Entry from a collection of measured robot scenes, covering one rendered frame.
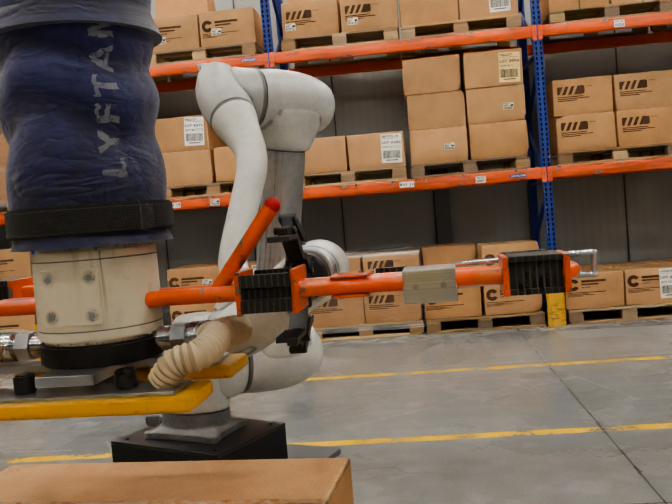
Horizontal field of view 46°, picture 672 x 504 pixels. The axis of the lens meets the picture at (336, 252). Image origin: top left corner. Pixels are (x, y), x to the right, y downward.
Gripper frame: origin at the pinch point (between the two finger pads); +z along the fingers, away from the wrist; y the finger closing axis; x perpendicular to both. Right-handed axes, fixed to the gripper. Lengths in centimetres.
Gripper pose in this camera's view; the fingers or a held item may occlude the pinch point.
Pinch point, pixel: (283, 289)
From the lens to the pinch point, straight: 107.6
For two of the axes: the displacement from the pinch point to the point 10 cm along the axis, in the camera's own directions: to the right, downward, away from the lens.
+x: -9.9, 0.8, 1.3
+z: -1.3, 0.6, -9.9
